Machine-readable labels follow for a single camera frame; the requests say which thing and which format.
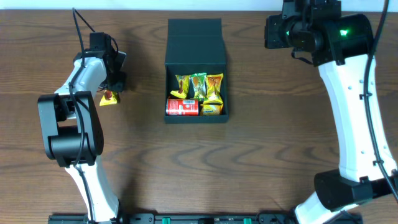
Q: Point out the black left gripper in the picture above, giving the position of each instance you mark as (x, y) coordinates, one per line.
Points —
(119, 86)

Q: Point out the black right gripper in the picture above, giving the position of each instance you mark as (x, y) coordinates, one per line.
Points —
(274, 23)

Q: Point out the yellow Apollo chocolate cake packet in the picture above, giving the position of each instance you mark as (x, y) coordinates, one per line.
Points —
(109, 98)

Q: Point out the red drink can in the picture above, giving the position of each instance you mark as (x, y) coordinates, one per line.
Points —
(182, 107)

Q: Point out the yellow snack packet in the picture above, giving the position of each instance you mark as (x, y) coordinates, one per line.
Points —
(183, 86)
(213, 88)

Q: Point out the green pandan cake packet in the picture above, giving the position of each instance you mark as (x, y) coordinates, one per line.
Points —
(199, 85)

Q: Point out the dark green box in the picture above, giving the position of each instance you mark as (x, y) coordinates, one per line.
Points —
(193, 46)

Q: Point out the yellow Lemond biscuit packet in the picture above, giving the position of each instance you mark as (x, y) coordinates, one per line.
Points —
(211, 110)

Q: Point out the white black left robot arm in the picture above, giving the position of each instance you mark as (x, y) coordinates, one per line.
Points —
(72, 132)

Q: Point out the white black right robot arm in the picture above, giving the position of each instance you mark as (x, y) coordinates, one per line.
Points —
(343, 49)

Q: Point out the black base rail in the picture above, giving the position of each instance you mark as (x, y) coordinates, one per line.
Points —
(149, 218)

